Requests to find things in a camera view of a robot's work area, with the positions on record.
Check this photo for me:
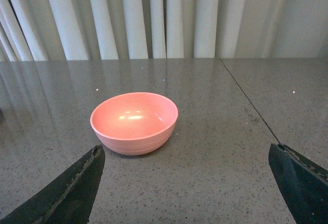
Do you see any pink plastic bowl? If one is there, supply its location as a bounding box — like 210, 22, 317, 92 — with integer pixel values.
90, 92, 178, 155

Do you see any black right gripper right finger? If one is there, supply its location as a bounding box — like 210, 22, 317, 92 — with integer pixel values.
268, 144, 327, 223

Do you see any white pleated curtain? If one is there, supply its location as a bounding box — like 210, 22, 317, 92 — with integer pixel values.
1, 0, 327, 62

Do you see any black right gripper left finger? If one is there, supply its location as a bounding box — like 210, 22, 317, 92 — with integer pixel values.
1, 145, 105, 223

